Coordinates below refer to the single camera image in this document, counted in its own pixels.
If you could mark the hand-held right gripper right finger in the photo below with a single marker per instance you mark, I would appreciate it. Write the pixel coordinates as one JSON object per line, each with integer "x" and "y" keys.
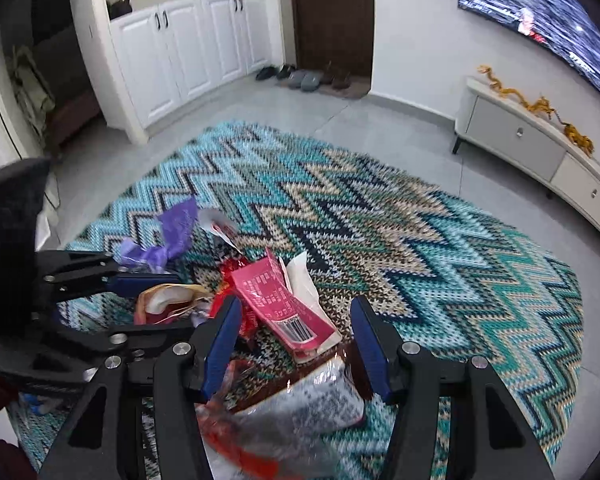
{"x": 371, "y": 350}

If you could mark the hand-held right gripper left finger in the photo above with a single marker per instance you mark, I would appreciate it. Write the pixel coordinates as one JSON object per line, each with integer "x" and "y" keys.
{"x": 222, "y": 347}

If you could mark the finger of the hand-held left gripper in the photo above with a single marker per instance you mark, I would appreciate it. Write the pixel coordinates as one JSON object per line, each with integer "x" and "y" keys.
{"x": 150, "y": 334}
{"x": 142, "y": 284}

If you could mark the tan snack wrapper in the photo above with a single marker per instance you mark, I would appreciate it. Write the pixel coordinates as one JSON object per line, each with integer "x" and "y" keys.
{"x": 172, "y": 294}

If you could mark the clear printed plastic wrapper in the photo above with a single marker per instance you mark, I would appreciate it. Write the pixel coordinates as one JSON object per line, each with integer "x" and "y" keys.
{"x": 312, "y": 400}

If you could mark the purple plastic wrapper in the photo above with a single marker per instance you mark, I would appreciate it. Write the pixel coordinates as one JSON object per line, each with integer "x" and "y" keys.
{"x": 177, "y": 225}

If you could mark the red crinkled wrapper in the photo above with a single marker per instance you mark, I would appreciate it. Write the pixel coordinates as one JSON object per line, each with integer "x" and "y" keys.
{"x": 229, "y": 277}

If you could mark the pink paper carton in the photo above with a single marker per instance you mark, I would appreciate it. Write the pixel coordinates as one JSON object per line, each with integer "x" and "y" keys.
{"x": 275, "y": 300}

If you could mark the white red wrapper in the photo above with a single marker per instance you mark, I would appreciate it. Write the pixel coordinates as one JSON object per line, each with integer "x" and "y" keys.
{"x": 214, "y": 220}

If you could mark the red translucent wrapper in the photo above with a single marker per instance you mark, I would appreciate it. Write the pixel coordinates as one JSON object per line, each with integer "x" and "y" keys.
{"x": 240, "y": 452}

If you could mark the blue white wrapper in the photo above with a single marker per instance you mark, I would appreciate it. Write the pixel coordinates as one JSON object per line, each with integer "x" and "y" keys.
{"x": 32, "y": 404}

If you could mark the zigzag patterned rug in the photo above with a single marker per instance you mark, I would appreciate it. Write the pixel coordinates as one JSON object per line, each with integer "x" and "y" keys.
{"x": 380, "y": 210}

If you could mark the green hanging cloth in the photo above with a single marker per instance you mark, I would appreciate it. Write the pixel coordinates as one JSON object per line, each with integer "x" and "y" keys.
{"x": 30, "y": 90}

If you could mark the white cabinet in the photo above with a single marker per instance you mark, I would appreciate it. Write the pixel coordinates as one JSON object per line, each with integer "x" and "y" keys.
{"x": 180, "y": 50}

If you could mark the black shoe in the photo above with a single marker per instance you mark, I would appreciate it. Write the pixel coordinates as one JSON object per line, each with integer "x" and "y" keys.
{"x": 266, "y": 73}
{"x": 285, "y": 71}

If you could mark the grey slipper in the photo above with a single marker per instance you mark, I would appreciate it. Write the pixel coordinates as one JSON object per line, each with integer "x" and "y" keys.
{"x": 313, "y": 81}
{"x": 296, "y": 80}

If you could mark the black bag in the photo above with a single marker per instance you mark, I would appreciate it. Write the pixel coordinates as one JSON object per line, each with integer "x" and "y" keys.
{"x": 119, "y": 7}

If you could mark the white television stand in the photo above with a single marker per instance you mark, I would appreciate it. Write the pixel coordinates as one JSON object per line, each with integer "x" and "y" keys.
{"x": 510, "y": 132}

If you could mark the brown door mat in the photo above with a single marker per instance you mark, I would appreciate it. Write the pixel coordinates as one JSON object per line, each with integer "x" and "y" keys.
{"x": 352, "y": 92}

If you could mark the brown shoe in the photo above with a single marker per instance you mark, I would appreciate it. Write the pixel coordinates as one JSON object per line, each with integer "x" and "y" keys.
{"x": 327, "y": 77}

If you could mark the gold dragon ornament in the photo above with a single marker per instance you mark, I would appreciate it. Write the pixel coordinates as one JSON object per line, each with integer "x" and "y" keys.
{"x": 535, "y": 106}

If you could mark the brown door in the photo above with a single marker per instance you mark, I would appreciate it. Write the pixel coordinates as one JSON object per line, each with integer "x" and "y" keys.
{"x": 332, "y": 15}

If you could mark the wall television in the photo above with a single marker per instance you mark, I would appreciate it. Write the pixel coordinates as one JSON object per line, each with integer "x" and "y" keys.
{"x": 545, "y": 5}

